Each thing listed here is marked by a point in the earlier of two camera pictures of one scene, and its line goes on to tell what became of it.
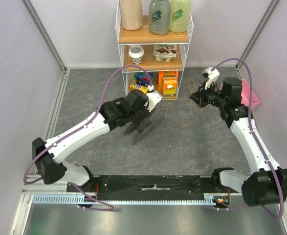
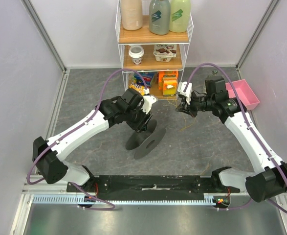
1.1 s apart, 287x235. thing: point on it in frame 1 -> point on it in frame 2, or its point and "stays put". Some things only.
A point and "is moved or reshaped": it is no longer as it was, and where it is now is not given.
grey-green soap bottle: x=159 y=17 stays put
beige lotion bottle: x=131 y=14 stays put
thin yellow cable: x=191 y=87 is moved or reshaped
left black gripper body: x=137 y=117 stays put
